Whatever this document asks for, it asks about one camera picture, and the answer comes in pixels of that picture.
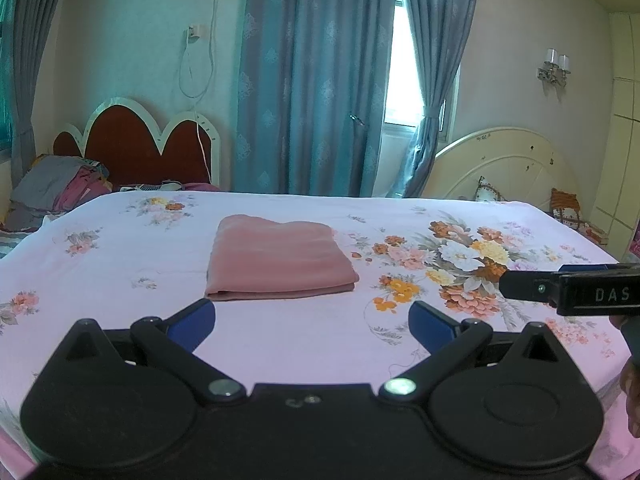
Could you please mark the cream round headboard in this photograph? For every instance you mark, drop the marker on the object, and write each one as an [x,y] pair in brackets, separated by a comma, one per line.
[510,170]

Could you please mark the narrow blue tied curtain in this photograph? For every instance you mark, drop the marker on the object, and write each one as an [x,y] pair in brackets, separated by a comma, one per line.
[440,60]

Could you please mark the striped blanket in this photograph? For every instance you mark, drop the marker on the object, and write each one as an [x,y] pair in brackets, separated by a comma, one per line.
[10,245]

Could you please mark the cream wardrobe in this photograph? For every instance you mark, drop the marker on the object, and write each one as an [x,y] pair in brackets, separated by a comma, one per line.
[620,135]

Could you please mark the white wall charger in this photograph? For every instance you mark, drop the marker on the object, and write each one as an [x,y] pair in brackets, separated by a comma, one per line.
[195,32]

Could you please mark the patterned white pillow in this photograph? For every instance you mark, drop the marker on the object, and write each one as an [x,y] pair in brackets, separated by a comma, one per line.
[489,191]

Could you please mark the pile of clothes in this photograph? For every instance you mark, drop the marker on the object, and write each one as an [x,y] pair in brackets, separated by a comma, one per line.
[50,185]

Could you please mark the orange patterned pillow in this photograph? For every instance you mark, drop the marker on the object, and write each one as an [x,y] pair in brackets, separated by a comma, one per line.
[566,207]

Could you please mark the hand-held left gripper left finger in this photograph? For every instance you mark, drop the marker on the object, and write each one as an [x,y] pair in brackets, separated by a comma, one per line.
[192,322]

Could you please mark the floral bed sheet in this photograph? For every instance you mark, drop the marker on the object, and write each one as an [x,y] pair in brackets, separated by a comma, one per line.
[125,260]

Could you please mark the wide blue curtain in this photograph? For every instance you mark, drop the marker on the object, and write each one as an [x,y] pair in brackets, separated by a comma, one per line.
[310,85]

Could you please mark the blue curtain by bed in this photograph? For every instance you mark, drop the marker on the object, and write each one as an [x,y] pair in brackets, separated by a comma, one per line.
[25,60]

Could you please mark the pink shirt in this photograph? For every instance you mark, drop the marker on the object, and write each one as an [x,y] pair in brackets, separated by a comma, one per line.
[280,260]

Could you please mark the glass wall lamp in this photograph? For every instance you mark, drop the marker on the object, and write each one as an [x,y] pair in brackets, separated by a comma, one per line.
[555,67]

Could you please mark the window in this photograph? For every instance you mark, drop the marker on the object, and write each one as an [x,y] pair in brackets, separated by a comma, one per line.
[400,90]

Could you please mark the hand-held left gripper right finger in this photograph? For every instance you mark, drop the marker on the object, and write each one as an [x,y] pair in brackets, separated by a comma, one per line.
[430,325]

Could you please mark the person's right forearm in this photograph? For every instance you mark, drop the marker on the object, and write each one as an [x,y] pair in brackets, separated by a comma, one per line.
[631,395]

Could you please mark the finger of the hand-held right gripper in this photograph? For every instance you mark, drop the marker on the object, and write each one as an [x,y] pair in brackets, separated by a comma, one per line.
[530,287]

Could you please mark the red scalloped headboard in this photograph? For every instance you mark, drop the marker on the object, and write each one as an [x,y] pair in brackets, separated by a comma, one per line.
[125,150]

